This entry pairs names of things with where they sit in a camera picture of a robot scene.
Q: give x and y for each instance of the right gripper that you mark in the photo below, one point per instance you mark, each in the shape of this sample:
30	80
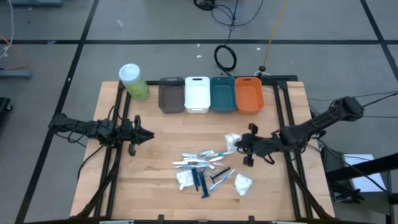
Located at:
262	146

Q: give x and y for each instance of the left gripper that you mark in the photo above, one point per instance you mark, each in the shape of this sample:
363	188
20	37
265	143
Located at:
132	133

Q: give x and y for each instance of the clear bag of cotton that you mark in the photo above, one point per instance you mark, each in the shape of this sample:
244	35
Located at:
230	140
243	184
185	180

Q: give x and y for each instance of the teal toothbrush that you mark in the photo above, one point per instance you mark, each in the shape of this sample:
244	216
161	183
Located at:
219	154

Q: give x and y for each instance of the red white toothbrush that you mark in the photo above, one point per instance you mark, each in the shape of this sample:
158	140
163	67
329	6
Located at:
217	164

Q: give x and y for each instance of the light blue toothbrush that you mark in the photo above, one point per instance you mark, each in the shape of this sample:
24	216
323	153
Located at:
222	180

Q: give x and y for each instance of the blue white toothbrush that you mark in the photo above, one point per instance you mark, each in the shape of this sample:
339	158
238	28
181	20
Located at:
189	166

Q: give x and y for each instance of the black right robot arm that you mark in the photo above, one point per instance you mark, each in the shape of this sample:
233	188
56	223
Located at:
326	119

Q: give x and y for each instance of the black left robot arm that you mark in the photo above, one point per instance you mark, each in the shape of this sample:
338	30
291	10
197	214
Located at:
77	127

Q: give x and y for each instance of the orange plastic bin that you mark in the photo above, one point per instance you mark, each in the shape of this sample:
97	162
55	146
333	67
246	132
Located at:
249	98

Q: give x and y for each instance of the teal plastic bin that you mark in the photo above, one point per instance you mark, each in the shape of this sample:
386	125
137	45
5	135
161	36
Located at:
223	96

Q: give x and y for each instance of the green disinfecting wipes canister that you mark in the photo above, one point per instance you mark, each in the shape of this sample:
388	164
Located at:
133	82

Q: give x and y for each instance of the white plastic bin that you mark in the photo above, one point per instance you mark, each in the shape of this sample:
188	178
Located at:
197	96

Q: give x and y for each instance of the black table clamp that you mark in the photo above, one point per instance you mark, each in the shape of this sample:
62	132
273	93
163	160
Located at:
251	219
160	218

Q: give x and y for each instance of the black round stand foot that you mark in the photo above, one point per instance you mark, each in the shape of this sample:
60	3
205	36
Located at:
262	68

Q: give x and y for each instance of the black clamp device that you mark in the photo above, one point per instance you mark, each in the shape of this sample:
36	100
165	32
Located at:
345	194

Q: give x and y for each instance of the black metal beam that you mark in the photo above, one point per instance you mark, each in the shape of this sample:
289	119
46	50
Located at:
360	169

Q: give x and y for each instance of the white box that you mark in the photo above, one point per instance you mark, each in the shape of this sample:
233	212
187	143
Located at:
362	174

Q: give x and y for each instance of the black floor object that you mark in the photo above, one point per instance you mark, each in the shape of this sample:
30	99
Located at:
4	104

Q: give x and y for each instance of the grey metal bar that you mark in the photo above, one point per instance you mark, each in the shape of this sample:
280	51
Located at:
34	2

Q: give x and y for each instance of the black aluminium table frame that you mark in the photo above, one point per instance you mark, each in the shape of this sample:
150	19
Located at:
281	83

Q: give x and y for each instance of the grey metal base plate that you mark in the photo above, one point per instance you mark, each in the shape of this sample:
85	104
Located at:
15	74

